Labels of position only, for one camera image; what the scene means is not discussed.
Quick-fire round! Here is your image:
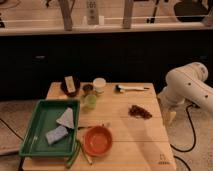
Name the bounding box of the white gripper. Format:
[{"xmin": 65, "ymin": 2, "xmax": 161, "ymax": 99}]
[{"xmin": 158, "ymin": 97, "xmax": 177, "ymax": 125}]

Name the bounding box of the dark grape bunch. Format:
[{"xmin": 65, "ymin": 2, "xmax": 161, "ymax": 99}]
[{"xmin": 129, "ymin": 105, "xmax": 152, "ymax": 119}]

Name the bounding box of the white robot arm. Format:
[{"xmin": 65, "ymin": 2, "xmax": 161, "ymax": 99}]
[{"xmin": 157, "ymin": 62, "xmax": 213, "ymax": 125}]

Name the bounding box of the red bowl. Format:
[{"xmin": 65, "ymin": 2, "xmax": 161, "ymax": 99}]
[{"xmin": 83, "ymin": 126, "xmax": 113, "ymax": 157}]

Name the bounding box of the dark brown bowl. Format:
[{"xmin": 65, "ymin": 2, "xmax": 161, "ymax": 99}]
[{"xmin": 60, "ymin": 76, "xmax": 80, "ymax": 97}]

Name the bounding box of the cream block in bowl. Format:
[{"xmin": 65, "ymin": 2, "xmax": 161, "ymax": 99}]
[{"xmin": 65, "ymin": 76, "xmax": 75, "ymax": 93}]

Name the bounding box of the white cup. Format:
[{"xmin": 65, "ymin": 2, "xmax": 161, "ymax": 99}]
[{"xmin": 93, "ymin": 78, "xmax": 106, "ymax": 94}]

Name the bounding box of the green translucent cup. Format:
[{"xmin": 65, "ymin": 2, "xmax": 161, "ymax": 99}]
[{"xmin": 84, "ymin": 94, "xmax": 97, "ymax": 109}]

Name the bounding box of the small dark cup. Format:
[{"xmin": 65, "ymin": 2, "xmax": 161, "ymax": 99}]
[{"xmin": 83, "ymin": 84, "xmax": 93, "ymax": 96}]

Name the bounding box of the yellow green stick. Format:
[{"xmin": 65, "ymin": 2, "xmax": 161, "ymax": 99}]
[{"xmin": 78, "ymin": 140, "xmax": 93, "ymax": 165}]

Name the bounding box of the green bean pod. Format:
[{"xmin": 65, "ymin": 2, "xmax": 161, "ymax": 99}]
[{"xmin": 65, "ymin": 141, "xmax": 81, "ymax": 169}]

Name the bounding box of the grey folded cloth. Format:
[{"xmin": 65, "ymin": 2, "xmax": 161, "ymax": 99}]
[{"xmin": 56, "ymin": 108, "xmax": 74, "ymax": 129}]

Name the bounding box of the green plastic tray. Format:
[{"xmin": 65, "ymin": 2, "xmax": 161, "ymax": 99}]
[{"xmin": 19, "ymin": 99, "xmax": 80, "ymax": 157}]

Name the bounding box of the white remote control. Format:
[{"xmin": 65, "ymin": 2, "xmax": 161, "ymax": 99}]
[{"xmin": 86, "ymin": 0, "xmax": 99, "ymax": 25}]

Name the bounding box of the black cable on floor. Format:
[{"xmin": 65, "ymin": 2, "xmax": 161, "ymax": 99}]
[{"xmin": 170, "ymin": 103, "xmax": 198, "ymax": 154}]

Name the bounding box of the white handled brush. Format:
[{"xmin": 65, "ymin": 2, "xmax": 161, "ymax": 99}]
[{"xmin": 115, "ymin": 84, "xmax": 149, "ymax": 92}]

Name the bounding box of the right wooden post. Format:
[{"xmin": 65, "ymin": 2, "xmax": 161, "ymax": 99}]
[{"xmin": 122, "ymin": 0, "xmax": 134, "ymax": 29}]

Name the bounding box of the wooden post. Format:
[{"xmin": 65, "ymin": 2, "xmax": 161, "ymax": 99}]
[
  {"xmin": 122, "ymin": 0, "xmax": 134, "ymax": 29},
  {"xmin": 58, "ymin": 0, "xmax": 72, "ymax": 31}
]

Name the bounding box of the left wooden post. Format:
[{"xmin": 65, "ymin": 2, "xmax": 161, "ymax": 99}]
[{"xmin": 58, "ymin": 0, "xmax": 72, "ymax": 31}]

